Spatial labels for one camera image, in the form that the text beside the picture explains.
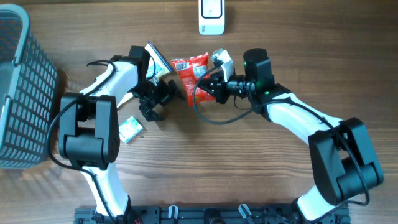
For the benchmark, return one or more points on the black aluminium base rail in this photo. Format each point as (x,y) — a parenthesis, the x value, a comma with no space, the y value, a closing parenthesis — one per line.
(217,214)

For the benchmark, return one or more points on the teal tissue pack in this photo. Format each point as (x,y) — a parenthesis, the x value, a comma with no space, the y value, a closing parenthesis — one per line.
(129,129)

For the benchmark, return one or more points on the white barcode scanner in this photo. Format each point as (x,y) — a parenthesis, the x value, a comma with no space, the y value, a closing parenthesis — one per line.
(211,17)

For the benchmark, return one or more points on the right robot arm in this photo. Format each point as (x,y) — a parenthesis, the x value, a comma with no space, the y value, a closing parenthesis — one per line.
(344,161)

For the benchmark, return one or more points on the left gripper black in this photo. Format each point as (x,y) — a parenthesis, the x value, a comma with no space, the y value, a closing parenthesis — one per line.
(147,108)

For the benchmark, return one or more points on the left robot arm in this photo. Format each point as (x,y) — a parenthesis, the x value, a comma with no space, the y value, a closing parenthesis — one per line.
(89,128)

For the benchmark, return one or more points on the grey plastic shopping basket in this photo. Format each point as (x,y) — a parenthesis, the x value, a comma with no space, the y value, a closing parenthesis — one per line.
(29,86)

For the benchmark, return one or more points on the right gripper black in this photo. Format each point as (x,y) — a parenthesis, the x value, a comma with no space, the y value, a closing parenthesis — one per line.
(217,88)

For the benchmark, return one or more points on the red snack bag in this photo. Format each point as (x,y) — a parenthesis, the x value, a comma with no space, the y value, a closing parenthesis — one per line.
(189,71)

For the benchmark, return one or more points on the large cream snack bag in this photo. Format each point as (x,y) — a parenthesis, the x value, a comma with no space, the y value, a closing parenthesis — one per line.
(157,67)

